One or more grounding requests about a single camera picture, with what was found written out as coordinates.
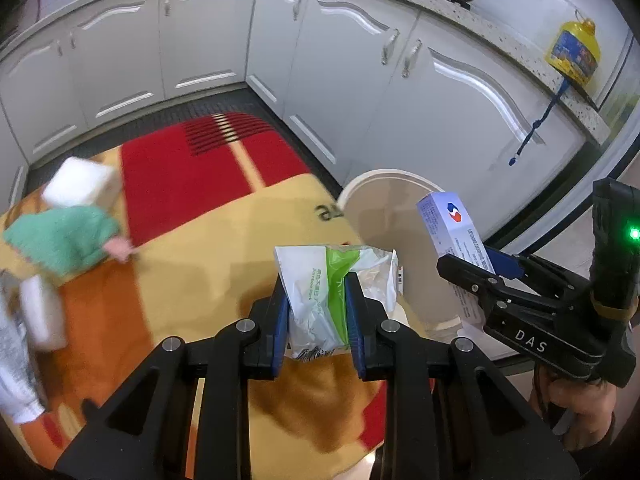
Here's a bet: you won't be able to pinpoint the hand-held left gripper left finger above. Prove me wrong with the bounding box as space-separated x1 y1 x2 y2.
54 277 292 480

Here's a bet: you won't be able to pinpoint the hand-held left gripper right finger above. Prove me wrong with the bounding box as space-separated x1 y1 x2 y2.
345 271 582 480

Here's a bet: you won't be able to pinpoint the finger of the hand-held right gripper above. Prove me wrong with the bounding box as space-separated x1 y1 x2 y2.
487 248 592 307
436 254 507 314

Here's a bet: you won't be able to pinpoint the white green plastic packet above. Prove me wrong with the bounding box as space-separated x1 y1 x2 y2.
274 243 399 362

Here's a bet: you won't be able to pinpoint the white blue carton box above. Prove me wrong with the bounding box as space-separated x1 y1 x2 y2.
416 190 497 334

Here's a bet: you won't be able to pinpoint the beige round bin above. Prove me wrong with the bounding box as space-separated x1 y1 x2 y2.
337 170 483 346

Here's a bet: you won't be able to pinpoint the green knitted cloth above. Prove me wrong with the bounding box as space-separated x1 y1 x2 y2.
2 204 122 277

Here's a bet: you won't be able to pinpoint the white foam block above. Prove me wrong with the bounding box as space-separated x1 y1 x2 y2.
41 156 124 209

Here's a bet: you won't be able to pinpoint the white printed plastic packet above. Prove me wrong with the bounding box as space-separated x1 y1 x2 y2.
0 270 48 425

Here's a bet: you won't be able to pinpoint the person's right hand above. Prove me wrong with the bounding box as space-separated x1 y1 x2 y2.
532 365 619 432

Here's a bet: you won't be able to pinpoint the red yellow printed blanket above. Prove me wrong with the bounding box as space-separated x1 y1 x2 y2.
0 112 396 473

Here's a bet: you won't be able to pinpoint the small pink scrap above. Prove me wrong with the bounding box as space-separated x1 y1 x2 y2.
102 237 137 262

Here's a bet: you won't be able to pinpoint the yellow oil jug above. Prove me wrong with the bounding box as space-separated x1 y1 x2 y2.
545 18 601 86

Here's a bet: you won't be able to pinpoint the dark ribbed floor mat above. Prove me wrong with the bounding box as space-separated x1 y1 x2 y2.
27 85 346 186

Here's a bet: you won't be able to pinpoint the white lower kitchen cabinets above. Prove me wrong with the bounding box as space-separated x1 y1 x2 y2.
0 0 591 241

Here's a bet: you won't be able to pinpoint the blue lanyard strap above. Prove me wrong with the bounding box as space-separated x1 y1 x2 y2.
508 77 572 167

